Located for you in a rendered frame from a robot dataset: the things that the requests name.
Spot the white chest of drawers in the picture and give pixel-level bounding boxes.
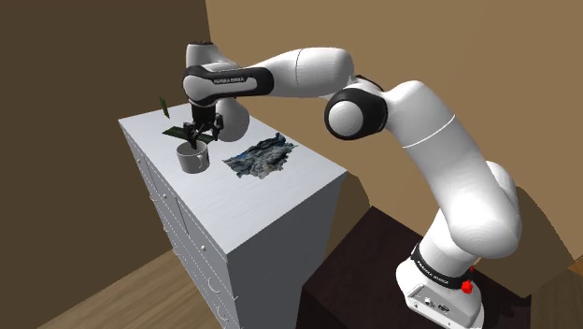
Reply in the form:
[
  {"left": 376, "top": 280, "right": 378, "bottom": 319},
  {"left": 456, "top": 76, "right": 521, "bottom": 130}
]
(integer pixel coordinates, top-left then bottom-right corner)
[{"left": 118, "top": 103, "right": 348, "bottom": 329}]

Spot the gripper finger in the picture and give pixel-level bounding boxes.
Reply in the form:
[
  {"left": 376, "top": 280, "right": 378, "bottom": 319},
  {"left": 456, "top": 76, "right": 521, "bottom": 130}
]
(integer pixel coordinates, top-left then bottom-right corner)
[
  {"left": 182, "top": 121, "right": 200, "bottom": 150},
  {"left": 208, "top": 113, "right": 225, "bottom": 141}
]

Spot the white mug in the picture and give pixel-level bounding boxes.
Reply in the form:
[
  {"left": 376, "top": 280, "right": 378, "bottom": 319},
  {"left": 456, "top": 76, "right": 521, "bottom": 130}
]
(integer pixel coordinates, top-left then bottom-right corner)
[{"left": 176, "top": 139, "right": 211, "bottom": 175}]

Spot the dark green flat slab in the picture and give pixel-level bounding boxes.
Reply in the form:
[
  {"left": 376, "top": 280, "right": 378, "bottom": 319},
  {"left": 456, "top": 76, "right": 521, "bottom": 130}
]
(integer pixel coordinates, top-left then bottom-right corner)
[{"left": 162, "top": 125, "right": 215, "bottom": 145}]

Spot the blue grey crumpled cloth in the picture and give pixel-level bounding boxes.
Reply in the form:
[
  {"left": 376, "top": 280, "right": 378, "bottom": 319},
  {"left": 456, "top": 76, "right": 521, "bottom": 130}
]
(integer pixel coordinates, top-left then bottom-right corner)
[{"left": 221, "top": 132, "right": 299, "bottom": 180}]

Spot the dark robot stand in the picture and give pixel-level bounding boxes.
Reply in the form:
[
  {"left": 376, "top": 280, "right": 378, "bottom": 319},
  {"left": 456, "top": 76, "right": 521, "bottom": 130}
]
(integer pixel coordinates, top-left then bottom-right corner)
[{"left": 295, "top": 206, "right": 534, "bottom": 329}]

